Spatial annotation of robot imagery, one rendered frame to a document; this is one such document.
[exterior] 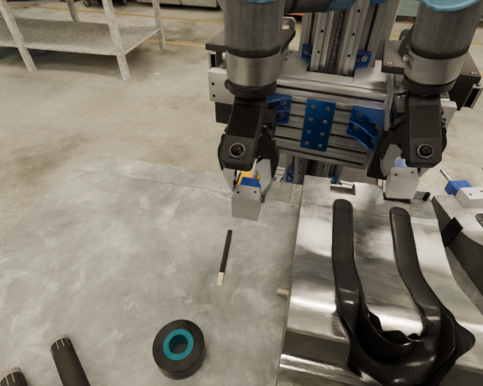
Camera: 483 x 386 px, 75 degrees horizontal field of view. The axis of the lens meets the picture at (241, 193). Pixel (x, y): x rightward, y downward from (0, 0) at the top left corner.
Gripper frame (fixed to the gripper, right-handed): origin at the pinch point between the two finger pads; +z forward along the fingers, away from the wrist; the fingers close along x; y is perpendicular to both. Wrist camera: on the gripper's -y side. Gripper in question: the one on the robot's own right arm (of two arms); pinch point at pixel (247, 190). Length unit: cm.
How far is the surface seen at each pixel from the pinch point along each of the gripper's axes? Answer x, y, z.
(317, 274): -13.9, -12.8, 3.5
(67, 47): 240, 244, 70
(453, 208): -42.4, 14.3, 9.5
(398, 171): -27.8, 12.0, -0.1
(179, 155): 77, 128, 95
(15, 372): 27.7, -33.8, 12.3
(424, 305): -28.9, -14.9, 3.1
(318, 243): -14.2, -4.2, 6.6
